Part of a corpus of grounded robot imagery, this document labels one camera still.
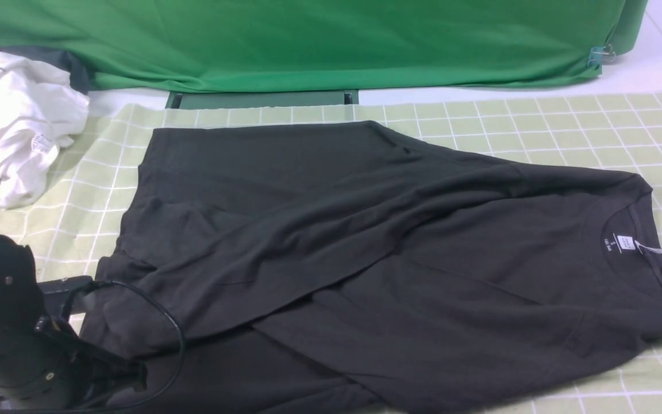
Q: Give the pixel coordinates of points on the green backdrop cloth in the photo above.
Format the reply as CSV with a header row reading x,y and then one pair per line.
x,y
273,46

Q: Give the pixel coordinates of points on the white crumpled garment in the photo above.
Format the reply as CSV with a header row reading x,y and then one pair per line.
x,y
39,115

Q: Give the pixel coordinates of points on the blue binder clip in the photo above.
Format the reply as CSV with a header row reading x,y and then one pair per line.
x,y
601,55

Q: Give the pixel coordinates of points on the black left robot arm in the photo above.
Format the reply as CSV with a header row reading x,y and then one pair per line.
x,y
21,301

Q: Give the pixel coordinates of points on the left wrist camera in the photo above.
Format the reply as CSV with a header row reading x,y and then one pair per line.
x,y
56,293

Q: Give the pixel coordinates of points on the dark gray long-sleeved shirt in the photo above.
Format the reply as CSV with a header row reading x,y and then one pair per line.
x,y
327,268

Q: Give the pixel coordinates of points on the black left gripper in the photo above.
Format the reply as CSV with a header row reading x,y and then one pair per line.
x,y
48,368

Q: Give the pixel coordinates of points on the light green checkered cloth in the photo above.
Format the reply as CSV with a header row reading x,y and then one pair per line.
x,y
78,220

